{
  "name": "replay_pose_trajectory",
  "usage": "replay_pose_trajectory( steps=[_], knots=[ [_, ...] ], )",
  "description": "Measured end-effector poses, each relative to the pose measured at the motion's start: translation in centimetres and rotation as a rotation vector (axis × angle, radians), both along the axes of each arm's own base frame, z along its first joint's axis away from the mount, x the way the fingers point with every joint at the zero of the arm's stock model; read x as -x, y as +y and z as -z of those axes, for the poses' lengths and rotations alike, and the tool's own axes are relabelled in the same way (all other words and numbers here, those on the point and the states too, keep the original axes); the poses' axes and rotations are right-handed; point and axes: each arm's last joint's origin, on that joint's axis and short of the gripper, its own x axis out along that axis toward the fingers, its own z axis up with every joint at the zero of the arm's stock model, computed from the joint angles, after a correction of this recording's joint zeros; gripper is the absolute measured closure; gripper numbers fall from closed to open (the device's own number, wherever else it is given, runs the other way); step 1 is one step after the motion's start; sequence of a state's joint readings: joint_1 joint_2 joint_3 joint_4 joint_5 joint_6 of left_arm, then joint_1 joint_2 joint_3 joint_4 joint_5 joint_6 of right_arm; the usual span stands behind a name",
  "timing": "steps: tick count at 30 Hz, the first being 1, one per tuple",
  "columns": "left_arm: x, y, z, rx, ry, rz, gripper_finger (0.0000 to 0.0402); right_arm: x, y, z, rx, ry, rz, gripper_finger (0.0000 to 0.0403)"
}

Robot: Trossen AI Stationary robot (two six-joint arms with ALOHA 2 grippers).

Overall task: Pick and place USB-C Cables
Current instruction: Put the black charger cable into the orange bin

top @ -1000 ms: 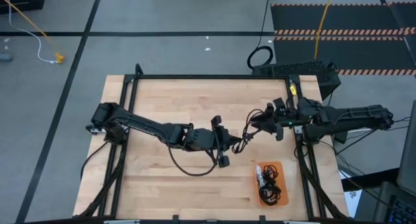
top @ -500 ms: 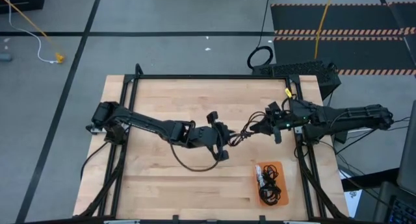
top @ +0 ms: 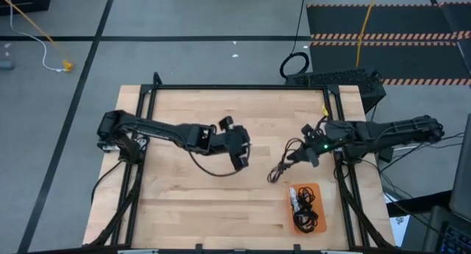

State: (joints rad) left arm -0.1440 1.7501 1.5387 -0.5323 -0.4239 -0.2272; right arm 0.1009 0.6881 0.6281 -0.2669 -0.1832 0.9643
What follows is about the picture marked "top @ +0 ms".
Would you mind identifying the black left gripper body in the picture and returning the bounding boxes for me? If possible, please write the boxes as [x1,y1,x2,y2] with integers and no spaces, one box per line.
[216,126,252,160]

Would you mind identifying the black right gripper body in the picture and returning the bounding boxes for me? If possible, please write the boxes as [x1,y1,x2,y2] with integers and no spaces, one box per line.
[306,126,346,156]

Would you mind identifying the thin black looped USB cable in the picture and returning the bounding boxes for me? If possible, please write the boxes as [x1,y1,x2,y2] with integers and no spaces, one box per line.
[266,135,306,184]

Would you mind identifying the white USB cable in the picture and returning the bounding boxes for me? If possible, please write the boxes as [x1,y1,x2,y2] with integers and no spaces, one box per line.
[288,186,301,214]

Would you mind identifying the thick black USB cable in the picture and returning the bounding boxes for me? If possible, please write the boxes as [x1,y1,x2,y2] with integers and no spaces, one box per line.
[292,205,319,233]

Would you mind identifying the orange plastic tray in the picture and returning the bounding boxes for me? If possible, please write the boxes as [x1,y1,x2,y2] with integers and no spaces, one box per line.
[286,183,328,236]

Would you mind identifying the black mesh computer case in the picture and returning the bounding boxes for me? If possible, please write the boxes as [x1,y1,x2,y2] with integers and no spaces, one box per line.
[285,67,387,114]

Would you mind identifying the white paper with logo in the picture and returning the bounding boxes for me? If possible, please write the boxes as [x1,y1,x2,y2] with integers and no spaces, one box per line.
[384,193,411,247]

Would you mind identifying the dark desk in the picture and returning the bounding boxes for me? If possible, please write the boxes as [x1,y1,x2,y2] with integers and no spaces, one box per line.
[386,189,471,254]

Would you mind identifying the large computer monitor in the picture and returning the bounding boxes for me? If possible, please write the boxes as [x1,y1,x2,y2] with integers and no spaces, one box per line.
[448,113,471,222]

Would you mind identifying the black hazard-striped floor mat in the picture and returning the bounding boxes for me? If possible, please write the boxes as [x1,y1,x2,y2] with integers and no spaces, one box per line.
[305,1,471,86]

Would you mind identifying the black keyboard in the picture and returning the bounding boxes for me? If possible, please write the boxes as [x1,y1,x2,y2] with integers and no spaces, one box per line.
[437,224,471,254]

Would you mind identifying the black box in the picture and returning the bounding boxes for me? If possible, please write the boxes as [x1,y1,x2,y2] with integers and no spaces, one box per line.
[0,0,52,16]

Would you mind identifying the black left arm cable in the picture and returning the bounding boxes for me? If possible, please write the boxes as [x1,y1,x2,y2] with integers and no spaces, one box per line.
[187,149,252,178]

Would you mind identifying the black aluminium table frame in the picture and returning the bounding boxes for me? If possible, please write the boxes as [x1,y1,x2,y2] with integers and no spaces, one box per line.
[88,71,397,252]

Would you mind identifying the black looped floor cable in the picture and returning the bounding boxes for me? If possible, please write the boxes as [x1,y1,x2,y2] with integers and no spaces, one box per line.
[278,0,311,80]

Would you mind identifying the black cable bundle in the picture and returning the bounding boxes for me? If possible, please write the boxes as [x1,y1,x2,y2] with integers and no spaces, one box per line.
[367,132,465,247]

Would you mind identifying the yellow floor cable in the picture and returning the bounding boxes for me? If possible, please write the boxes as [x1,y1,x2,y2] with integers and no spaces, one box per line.
[355,0,380,68]

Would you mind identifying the orange cable with yellow plug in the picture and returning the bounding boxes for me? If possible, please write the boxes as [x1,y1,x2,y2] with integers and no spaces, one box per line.
[0,0,74,73]

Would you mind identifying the white floor cable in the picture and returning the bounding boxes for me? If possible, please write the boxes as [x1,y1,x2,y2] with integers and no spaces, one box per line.
[5,0,65,73]

